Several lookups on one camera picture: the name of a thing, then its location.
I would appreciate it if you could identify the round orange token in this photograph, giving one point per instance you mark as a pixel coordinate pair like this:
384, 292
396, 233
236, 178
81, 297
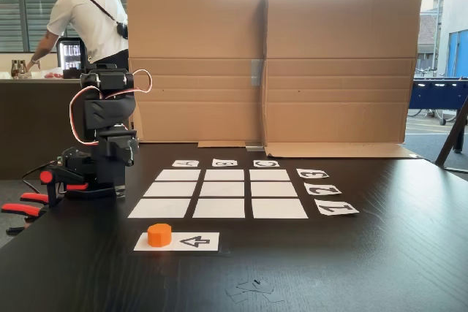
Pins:
159, 236

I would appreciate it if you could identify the white paper grid square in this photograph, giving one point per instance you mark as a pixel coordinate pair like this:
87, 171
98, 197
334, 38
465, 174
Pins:
274, 189
270, 175
159, 208
178, 175
170, 189
222, 189
224, 175
279, 208
218, 208

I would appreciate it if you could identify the paper label letter A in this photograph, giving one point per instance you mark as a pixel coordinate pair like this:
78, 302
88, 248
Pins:
175, 165

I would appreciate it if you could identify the small black box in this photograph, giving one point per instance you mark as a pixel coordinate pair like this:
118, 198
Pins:
73, 74

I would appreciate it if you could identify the red black bar clamp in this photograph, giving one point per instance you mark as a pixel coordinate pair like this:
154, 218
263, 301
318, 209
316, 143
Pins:
45, 177
22, 210

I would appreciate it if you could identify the dark brown counter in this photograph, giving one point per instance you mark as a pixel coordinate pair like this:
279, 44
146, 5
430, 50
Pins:
33, 125

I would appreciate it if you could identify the red packet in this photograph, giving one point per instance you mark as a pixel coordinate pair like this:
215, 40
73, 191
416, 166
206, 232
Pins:
54, 75

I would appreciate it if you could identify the paper label letter B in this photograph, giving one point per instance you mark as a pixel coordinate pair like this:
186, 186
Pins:
215, 165

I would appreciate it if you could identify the black mini fridge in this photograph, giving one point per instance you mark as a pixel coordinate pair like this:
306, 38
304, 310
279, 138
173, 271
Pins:
71, 50

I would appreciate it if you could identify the white arrow paper sheet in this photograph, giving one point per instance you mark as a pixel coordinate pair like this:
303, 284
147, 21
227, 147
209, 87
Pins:
197, 242

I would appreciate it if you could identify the brown glass bottles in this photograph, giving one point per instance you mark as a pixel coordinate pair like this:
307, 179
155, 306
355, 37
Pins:
18, 69

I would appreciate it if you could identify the person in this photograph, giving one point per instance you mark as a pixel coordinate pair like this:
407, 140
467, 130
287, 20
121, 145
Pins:
91, 23

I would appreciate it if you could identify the brown cardboard panel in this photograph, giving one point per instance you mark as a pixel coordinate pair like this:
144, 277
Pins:
340, 34
194, 34

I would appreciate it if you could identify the paper label number 3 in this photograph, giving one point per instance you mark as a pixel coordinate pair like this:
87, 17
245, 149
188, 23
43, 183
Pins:
301, 177

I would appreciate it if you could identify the paper label number 2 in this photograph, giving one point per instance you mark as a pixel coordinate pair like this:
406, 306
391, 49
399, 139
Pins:
311, 191

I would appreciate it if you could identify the paper label number 1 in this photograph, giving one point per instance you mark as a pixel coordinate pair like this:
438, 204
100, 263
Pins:
321, 211

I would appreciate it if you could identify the blue foosball table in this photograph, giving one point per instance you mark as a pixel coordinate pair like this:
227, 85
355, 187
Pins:
438, 94

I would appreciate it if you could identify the dark wooden stand leg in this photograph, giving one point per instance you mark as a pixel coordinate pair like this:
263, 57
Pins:
453, 136

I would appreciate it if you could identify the grey duct tape strip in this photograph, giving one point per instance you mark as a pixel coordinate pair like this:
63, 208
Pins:
257, 72
254, 147

